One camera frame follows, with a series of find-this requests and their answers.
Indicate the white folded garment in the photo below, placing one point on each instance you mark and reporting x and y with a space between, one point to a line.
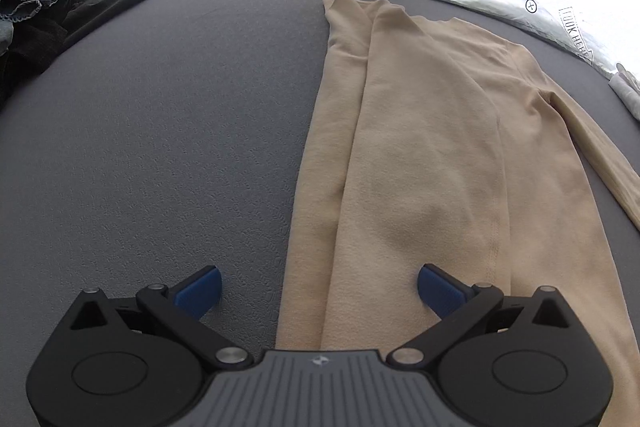
627 88

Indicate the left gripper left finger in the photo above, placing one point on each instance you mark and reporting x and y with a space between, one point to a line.
178 310

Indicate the beige long-sleeve shirt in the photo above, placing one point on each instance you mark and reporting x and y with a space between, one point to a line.
440 142

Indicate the black garment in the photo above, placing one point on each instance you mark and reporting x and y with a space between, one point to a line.
37 42

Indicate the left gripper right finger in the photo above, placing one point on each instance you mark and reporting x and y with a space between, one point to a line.
461 310

